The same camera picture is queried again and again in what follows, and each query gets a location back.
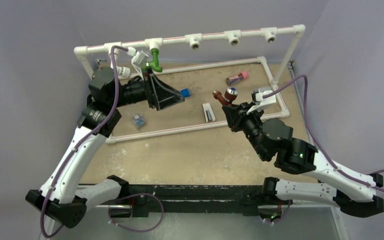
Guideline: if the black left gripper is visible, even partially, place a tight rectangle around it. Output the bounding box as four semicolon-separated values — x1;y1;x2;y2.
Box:
109;67;184;110

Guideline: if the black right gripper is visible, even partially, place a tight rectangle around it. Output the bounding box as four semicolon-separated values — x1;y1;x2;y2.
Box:
222;102;268;160

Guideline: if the brown water faucet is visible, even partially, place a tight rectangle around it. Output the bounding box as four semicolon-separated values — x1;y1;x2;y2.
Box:
212;87;238;106

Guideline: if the white PVC pipe frame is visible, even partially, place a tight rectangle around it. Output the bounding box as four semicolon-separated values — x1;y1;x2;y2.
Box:
73;24;306;144

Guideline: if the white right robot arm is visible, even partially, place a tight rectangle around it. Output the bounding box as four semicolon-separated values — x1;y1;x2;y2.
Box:
222;102;384;218

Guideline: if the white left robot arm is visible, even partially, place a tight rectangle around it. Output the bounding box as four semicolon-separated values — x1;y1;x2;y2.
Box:
25;67;184;229

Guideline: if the green water faucet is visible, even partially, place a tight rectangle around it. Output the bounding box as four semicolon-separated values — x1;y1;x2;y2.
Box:
142;48;163;73

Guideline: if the white water faucet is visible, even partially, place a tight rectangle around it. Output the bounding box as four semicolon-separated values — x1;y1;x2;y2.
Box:
108;53;131;80

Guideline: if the blue cube block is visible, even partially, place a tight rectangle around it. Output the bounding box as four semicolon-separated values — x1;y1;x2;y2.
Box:
180;88;191;98

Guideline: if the white stapler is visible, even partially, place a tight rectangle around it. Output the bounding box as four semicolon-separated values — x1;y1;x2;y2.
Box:
202;103;216;123

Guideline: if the clear blue small box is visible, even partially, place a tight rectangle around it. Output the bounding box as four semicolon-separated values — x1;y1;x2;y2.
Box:
131;114;146;129

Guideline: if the pink capped colourful can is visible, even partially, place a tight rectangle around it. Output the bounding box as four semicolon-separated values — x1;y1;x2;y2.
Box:
225;71;249;86

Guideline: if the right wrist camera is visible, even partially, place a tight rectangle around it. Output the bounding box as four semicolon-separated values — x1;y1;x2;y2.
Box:
246;86;277;115

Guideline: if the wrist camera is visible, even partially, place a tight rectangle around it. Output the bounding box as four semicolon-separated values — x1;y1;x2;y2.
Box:
127;47;149;80
246;86;277;115

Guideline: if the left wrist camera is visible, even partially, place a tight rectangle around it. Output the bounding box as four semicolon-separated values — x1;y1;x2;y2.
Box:
127;47;149;80

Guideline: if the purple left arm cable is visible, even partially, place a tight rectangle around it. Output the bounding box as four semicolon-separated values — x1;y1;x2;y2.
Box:
39;45;165;239

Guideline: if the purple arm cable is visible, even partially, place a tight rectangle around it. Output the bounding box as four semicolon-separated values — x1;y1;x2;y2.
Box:
39;45;165;239
261;74;384;226

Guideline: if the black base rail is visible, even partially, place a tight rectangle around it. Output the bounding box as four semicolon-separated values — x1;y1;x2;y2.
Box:
79;183;340;220

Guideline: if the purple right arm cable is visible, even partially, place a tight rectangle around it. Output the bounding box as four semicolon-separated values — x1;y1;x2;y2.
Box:
261;74;384;226

